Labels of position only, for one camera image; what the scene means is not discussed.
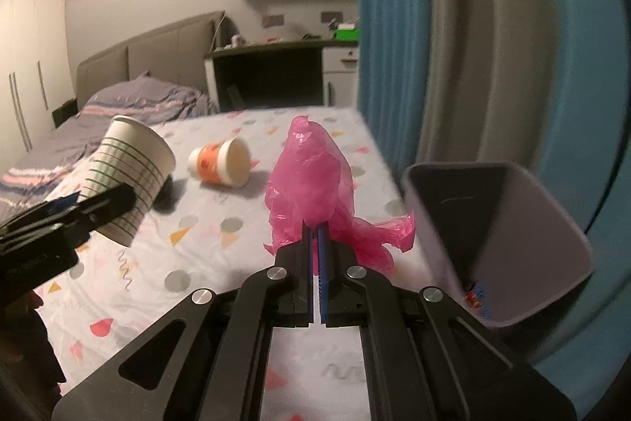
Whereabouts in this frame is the white wardrobe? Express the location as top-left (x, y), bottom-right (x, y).
top-left (0, 0), bottom-right (76, 179)

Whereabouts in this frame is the green box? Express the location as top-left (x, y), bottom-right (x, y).
top-left (332, 22), bottom-right (360, 41)

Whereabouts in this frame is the red printed plastic wrapper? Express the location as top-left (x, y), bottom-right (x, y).
top-left (463, 282), bottom-right (495, 319)

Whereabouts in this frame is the blue and grey curtain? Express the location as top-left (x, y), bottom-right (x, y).
top-left (346, 0), bottom-right (631, 382)

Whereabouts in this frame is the striped white paper cup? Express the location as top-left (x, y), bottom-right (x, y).
top-left (79, 115), bottom-right (177, 247)

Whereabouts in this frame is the grey striped duvet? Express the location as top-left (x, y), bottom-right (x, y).
top-left (0, 72), bottom-right (214, 206)

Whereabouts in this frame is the orange and white paper cup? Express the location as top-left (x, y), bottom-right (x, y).
top-left (189, 137), bottom-right (253, 188)

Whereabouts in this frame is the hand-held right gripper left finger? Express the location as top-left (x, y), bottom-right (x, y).
top-left (52, 226), bottom-right (316, 421)

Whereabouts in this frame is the pink plastic bag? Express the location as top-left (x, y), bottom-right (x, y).
top-left (263, 115), bottom-right (416, 275)

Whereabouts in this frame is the grey plastic bin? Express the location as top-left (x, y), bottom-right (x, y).
top-left (400, 161), bottom-right (595, 329)

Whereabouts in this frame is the beige padded headboard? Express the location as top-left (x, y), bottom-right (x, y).
top-left (76, 11), bottom-right (228, 107)

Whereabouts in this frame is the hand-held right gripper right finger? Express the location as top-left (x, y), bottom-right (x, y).
top-left (318, 224), bottom-right (579, 421)

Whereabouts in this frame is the white drawer cabinet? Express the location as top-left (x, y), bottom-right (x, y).
top-left (322, 46), bottom-right (361, 108)

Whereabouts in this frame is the dark desk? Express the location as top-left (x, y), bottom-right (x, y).
top-left (203, 37), bottom-right (363, 114)

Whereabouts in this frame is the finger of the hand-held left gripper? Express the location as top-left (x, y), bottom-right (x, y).
top-left (0, 192), bottom-right (83, 238)
top-left (63, 182), bottom-right (137, 250)

